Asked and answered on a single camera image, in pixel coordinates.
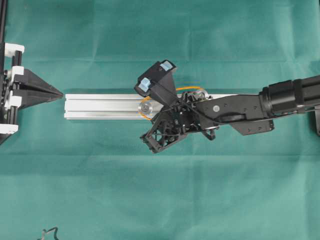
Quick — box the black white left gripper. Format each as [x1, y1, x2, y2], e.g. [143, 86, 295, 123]
[0, 42, 63, 144]

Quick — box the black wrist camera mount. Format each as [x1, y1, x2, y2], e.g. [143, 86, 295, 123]
[134, 59, 178, 107]

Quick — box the green table cloth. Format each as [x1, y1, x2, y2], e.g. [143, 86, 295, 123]
[0, 0, 320, 240]

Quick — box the black cable on cloth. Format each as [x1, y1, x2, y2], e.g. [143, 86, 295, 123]
[39, 226, 60, 240]

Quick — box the aluminium extrusion rail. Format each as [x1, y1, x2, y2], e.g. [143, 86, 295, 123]
[62, 93, 261, 121]

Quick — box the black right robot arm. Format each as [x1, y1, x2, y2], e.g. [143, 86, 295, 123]
[140, 75, 320, 153]

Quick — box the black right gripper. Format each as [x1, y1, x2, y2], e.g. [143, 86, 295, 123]
[140, 90, 218, 153]

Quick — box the black table frame rail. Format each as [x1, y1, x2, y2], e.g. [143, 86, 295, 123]
[0, 0, 8, 75]

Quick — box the orange rubber ring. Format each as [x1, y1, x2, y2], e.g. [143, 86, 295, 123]
[138, 85, 204, 121]

